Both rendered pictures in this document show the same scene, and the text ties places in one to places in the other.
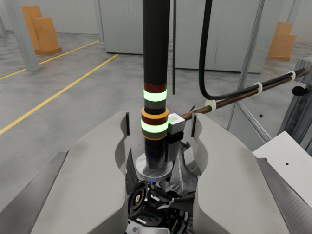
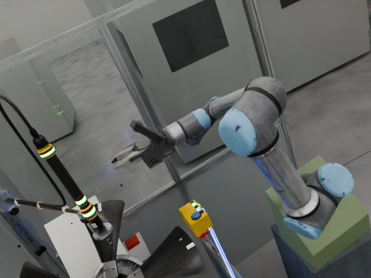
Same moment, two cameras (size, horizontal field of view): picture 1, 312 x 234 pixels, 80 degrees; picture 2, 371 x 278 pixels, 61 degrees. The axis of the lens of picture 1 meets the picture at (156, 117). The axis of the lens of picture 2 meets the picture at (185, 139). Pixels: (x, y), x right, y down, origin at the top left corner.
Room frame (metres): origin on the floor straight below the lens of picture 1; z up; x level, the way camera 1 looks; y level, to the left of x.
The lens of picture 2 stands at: (0.11, 0.97, 2.12)
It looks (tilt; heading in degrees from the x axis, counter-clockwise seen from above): 27 degrees down; 255
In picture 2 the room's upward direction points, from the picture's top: 24 degrees counter-clockwise
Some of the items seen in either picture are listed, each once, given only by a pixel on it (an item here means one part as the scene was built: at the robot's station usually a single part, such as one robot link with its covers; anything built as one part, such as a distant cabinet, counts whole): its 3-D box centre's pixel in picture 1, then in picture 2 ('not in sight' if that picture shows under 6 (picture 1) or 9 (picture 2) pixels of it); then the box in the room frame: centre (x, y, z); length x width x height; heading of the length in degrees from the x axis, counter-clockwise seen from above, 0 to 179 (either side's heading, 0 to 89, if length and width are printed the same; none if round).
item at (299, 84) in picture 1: (300, 88); (12, 209); (0.59, -0.48, 1.48); 0.05 x 0.04 x 0.05; 125
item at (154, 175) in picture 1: (159, 146); (94, 222); (0.27, -0.01, 1.50); 0.09 x 0.07 x 0.10; 125
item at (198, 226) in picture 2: not in sight; (195, 218); (-0.10, -0.29, 1.02); 0.16 x 0.10 x 0.11; 90
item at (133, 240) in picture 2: not in sight; (131, 241); (0.25, -0.61, 0.87); 0.08 x 0.08 x 0.02; 0
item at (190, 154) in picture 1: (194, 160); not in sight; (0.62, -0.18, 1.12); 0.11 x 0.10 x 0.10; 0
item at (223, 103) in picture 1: (257, 90); (40, 206); (0.43, -0.25, 1.54); 0.54 x 0.01 x 0.01; 125
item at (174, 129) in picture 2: not in sight; (174, 134); (-0.12, 0.00, 1.64); 0.08 x 0.05 x 0.08; 89
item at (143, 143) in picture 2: not in sight; (155, 147); (-0.04, 0.00, 1.63); 0.12 x 0.08 x 0.09; 179
